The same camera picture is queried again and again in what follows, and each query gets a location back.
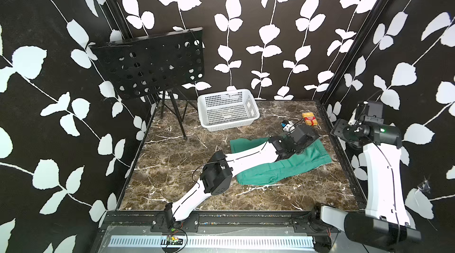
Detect green long pants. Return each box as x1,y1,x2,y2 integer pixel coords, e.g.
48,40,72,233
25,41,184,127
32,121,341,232
237,140,332,185

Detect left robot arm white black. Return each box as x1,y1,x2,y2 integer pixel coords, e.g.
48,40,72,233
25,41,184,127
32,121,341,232
164,124,319,226

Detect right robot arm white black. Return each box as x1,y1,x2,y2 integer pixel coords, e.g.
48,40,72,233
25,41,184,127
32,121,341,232
310,101,421,253

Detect yellow red small box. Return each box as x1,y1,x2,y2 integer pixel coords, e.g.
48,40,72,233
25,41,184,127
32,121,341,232
302,112,318,126

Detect white plastic basket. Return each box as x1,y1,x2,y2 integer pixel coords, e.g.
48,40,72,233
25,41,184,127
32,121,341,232
197,89,260,132

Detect small green circuit board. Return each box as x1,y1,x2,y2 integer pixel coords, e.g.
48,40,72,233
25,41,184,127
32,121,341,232
163,235,186,247

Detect black perforated music stand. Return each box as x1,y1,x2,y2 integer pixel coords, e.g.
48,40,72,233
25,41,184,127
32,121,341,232
89,27,206,140

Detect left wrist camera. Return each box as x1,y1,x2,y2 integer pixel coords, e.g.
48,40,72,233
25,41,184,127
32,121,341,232
282,120,295,133

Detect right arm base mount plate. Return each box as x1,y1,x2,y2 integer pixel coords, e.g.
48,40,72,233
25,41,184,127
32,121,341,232
290,212,340,235

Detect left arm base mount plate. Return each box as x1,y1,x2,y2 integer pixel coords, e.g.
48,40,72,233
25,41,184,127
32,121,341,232
150,212,200,234

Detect white slotted cable duct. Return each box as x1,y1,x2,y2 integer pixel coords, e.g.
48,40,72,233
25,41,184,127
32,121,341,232
108,235,315,251

